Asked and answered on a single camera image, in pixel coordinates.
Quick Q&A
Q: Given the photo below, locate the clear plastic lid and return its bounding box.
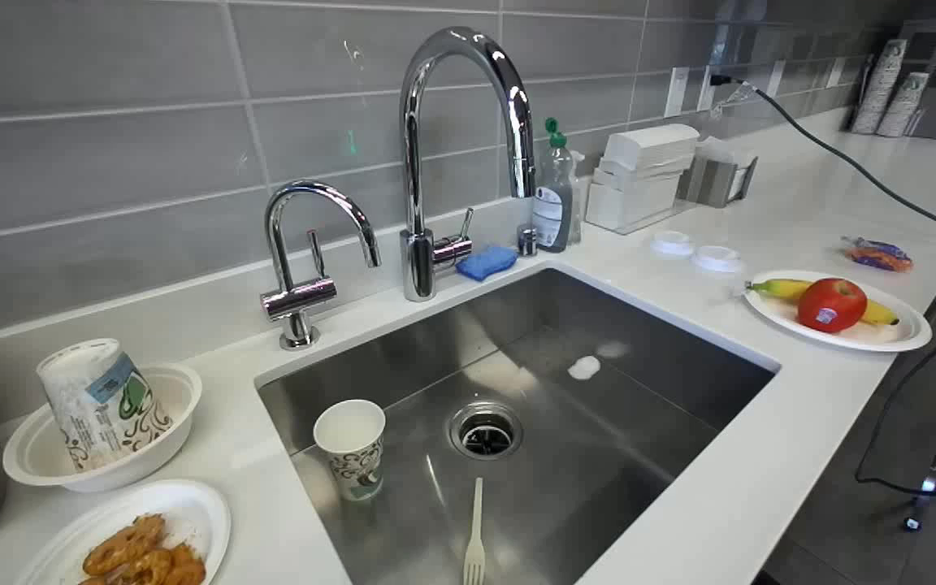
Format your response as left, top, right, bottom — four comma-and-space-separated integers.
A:
691, 243, 749, 280

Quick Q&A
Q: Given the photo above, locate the white plate holding fruit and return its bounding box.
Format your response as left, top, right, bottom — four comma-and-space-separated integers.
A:
739, 268, 936, 357

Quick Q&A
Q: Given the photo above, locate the white plate holding fried food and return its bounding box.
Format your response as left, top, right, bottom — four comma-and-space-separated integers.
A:
14, 479, 233, 585

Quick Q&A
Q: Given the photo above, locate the blue sponge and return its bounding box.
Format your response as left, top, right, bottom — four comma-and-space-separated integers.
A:
453, 243, 524, 286

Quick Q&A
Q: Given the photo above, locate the small chrome counter cap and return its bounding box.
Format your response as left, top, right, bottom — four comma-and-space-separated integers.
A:
514, 222, 542, 261

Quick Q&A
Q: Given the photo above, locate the green-capped dish soap bottle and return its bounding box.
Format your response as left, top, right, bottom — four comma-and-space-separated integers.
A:
530, 113, 578, 258

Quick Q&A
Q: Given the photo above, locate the small white scrap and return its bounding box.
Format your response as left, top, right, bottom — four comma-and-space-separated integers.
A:
564, 350, 604, 384

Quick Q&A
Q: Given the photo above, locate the round sink drain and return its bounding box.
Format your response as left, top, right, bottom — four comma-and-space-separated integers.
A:
444, 399, 525, 462

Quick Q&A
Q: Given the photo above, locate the tall chrome gooseneck faucet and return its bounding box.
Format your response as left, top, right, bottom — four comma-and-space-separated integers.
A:
395, 22, 538, 306

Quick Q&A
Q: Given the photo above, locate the small printed paper cup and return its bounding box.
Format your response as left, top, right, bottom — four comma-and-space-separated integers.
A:
309, 398, 388, 505

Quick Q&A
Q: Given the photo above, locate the clear plastic knife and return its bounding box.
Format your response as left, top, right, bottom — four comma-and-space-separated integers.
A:
421, 452, 450, 514

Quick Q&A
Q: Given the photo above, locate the small chrome faucet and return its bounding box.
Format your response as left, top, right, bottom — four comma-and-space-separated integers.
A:
261, 180, 384, 350

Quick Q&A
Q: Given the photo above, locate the white napkin dispenser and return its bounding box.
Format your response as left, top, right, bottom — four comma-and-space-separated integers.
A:
582, 121, 701, 238

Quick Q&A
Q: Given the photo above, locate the stainless steel sink basin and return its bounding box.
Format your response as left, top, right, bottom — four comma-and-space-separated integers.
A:
252, 263, 783, 585

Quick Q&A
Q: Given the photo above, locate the white plastic fork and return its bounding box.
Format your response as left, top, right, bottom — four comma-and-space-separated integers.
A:
461, 476, 489, 585

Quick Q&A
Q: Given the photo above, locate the shiny metal holder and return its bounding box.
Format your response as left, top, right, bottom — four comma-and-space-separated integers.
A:
674, 137, 759, 212

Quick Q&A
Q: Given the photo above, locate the yellow banana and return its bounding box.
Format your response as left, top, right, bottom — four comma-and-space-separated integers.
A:
745, 275, 902, 332

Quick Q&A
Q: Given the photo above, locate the white foam bowl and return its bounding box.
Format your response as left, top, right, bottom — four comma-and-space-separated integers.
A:
0, 361, 203, 498

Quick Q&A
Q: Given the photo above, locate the red apple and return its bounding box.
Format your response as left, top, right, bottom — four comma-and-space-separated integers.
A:
792, 275, 872, 334

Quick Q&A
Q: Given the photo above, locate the large printed paper cup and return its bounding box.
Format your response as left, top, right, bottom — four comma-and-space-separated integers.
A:
32, 334, 171, 476

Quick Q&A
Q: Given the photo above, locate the colourful snack wrapper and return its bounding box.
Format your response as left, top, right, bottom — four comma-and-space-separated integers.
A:
838, 235, 916, 275

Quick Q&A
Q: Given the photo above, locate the brown fried food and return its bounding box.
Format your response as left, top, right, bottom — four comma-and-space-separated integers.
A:
77, 509, 210, 585

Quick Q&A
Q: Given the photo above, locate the white cup stack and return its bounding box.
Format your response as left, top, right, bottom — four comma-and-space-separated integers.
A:
873, 68, 931, 140

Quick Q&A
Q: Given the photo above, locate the long black power cable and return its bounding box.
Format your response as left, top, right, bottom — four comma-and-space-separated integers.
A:
739, 81, 936, 557

